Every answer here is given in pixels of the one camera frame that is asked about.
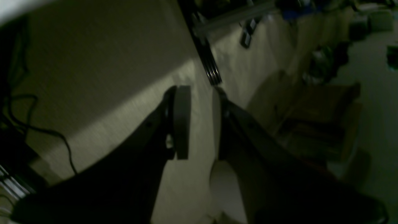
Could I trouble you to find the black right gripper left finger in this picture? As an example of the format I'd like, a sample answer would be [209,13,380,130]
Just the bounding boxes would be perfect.
[11,86,191,224]

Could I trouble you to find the aluminium horizontal rail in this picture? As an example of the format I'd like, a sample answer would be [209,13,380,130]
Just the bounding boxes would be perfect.
[192,0,277,35]

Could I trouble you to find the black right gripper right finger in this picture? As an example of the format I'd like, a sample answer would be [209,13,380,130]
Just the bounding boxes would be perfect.
[213,86,389,224]

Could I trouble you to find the tangled black cables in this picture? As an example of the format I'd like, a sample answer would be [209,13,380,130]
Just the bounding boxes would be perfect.
[0,19,78,176]

